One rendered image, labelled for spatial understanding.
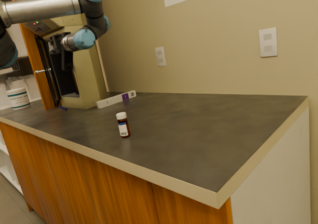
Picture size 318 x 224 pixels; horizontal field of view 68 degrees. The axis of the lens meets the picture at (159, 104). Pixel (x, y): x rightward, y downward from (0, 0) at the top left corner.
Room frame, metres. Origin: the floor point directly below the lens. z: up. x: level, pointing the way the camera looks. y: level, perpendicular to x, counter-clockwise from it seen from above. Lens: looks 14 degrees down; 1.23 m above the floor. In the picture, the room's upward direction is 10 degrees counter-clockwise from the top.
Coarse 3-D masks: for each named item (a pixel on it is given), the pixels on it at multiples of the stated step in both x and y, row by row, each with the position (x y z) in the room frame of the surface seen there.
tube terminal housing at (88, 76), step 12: (72, 24) 1.39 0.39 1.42; (84, 24) 1.47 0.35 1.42; (48, 36) 1.52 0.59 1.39; (84, 60) 1.40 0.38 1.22; (96, 60) 1.55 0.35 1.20; (84, 72) 1.38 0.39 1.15; (96, 72) 1.48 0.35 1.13; (84, 84) 1.37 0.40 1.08; (96, 84) 1.42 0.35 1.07; (84, 96) 1.36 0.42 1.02; (96, 96) 1.41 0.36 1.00; (84, 108) 1.36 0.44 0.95
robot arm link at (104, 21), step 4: (104, 16) 1.09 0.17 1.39; (88, 20) 1.02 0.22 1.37; (92, 20) 1.02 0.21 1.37; (96, 20) 1.02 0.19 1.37; (100, 20) 1.03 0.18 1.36; (104, 20) 1.06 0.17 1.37; (108, 20) 1.09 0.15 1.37; (88, 24) 1.04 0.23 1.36; (92, 24) 1.03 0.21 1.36; (96, 24) 1.03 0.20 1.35; (100, 24) 1.04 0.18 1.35; (104, 24) 1.07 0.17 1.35; (108, 24) 1.09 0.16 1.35; (92, 28) 1.03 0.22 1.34; (96, 28) 1.04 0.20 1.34; (100, 28) 1.05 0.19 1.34; (104, 28) 1.07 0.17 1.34; (108, 28) 1.11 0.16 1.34; (96, 32) 1.04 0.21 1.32; (100, 32) 1.06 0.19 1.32; (104, 32) 1.09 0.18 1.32; (96, 36) 1.04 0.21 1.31
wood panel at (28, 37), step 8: (24, 32) 1.56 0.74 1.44; (32, 32) 1.59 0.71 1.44; (24, 40) 1.57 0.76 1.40; (32, 40) 1.58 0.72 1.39; (32, 48) 1.57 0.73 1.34; (96, 48) 1.89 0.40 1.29; (32, 56) 1.56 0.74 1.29; (32, 64) 1.56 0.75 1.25; (40, 64) 1.59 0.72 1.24; (40, 80) 1.57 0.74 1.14; (40, 88) 1.56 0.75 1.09; (48, 88) 1.59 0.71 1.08; (48, 96) 1.58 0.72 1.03; (48, 104) 1.57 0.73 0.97
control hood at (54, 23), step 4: (40, 20) 1.37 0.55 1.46; (44, 20) 1.35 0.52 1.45; (48, 20) 1.33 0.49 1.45; (52, 20) 1.31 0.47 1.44; (56, 20) 1.33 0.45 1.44; (60, 20) 1.34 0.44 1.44; (24, 24) 1.50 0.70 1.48; (48, 24) 1.37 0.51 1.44; (52, 24) 1.35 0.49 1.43; (56, 24) 1.33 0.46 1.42; (60, 24) 1.34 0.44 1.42; (28, 28) 1.53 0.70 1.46; (52, 28) 1.39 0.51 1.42; (56, 28) 1.38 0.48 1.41; (44, 32) 1.48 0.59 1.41; (48, 32) 1.48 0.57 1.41
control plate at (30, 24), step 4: (28, 24) 1.47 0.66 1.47; (32, 24) 1.45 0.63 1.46; (36, 24) 1.42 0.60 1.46; (40, 24) 1.40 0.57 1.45; (44, 24) 1.38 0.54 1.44; (32, 28) 1.50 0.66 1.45; (36, 28) 1.47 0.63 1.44; (40, 28) 1.45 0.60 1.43; (44, 28) 1.43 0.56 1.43; (48, 28) 1.41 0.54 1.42; (36, 32) 1.52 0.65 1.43; (40, 32) 1.50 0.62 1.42
